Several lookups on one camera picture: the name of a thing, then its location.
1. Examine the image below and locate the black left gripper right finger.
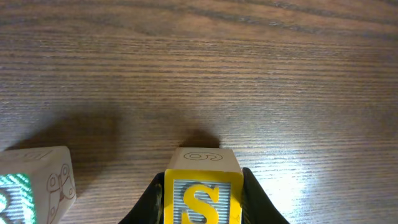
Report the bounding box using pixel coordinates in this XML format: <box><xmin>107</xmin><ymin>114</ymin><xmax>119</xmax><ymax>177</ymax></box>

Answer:
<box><xmin>242</xmin><ymin>167</ymin><xmax>289</xmax><ymax>224</ymax></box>

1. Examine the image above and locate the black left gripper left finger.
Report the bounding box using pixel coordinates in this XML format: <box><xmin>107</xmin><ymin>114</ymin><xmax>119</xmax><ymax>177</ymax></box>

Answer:
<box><xmin>119</xmin><ymin>172</ymin><xmax>165</xmax><ymax>224</ymax></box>

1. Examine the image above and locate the yellow S block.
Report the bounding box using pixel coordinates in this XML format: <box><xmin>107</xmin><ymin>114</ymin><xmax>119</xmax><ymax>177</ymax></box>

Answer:
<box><xmin>164</xmin><ymin>147</ymin><xmax>244</xmax><ymax>224</ymax></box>

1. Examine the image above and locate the green R block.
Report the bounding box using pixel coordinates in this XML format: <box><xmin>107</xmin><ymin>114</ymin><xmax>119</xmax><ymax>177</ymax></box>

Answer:
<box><xmin>1</xmin><ymin>146</ymin><xmax>77</xmax><ymax>224</ymax></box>

